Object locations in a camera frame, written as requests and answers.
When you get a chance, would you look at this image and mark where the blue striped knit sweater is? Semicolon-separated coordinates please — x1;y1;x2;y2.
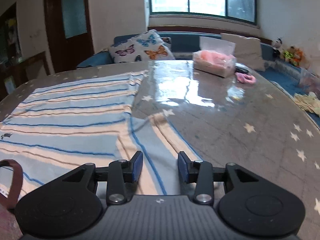
1;71;199;196

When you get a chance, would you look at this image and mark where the pink hair scrunchie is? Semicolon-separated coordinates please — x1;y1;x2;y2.
235;72;256;85

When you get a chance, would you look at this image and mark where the black small object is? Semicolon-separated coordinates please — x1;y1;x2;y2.
235;64;249;74

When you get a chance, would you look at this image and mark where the clear tissue box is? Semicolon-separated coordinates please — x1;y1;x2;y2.
193;36;237;78

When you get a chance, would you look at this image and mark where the blue sofa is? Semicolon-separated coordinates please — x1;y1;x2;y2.
76;31;320;120

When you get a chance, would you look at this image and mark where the cream cloth pile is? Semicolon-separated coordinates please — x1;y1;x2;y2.
293;92;320;116

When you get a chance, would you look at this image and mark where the beige plain pillow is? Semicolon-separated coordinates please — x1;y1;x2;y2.
221;33;265;72

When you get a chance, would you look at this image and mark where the butterfly print pillow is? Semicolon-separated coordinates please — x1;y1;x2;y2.
108;30;175;63

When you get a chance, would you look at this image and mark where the clear plastic storage box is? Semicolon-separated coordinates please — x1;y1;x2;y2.
298;68;319;94

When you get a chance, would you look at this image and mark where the dark wooden door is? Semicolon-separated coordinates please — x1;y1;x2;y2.
44;0;94;73

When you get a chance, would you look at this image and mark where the dark wooden cabinet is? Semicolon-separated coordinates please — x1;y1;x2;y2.
1;4;50;99

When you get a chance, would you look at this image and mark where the stuffed toys pile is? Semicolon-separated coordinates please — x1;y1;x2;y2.
272;38;304;67

